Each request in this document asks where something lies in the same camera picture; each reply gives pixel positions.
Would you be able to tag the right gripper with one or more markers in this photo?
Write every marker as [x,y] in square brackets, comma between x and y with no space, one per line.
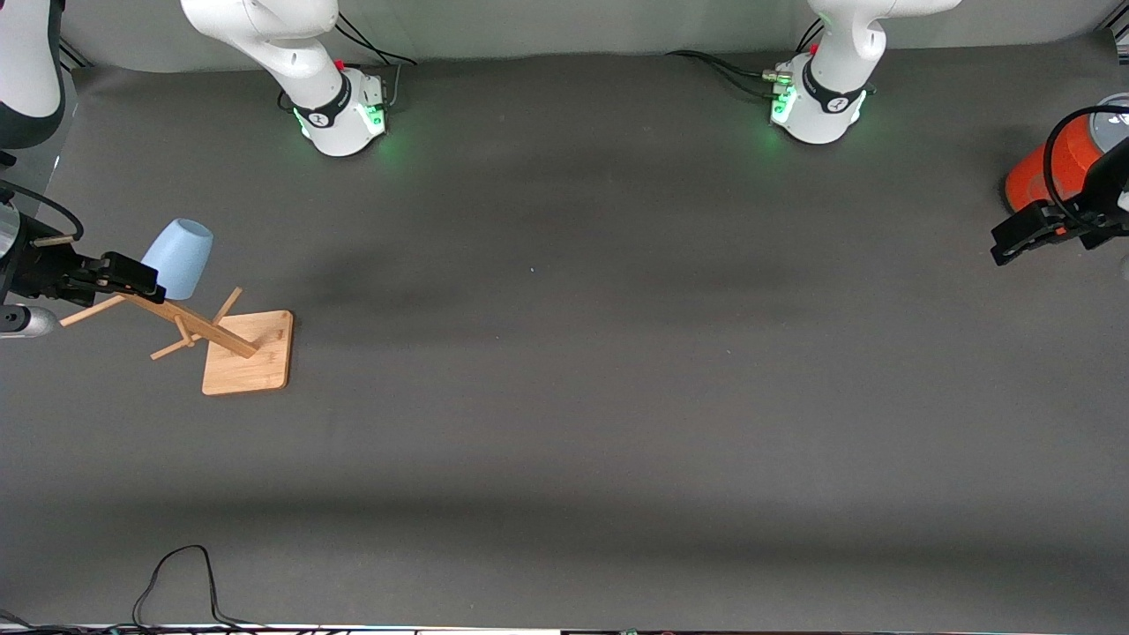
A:
[37,268]

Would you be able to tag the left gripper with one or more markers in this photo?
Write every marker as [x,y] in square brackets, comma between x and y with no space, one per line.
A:
[1096,200]

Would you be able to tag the light blue plastic cup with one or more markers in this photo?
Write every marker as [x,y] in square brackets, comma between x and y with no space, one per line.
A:
[181,256]

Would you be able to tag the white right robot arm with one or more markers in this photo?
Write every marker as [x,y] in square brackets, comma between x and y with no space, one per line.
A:
[291,44]

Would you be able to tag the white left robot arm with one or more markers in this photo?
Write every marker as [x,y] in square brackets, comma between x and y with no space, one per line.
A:
[838,53]

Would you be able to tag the wooden cup rack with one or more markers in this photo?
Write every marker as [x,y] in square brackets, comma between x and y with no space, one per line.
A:
[251,353]

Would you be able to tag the orange can with grey lid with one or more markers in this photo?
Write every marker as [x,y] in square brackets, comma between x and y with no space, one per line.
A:
[1072,163]

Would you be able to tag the aluminium frame rail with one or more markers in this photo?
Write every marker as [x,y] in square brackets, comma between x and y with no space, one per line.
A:
[75,57]

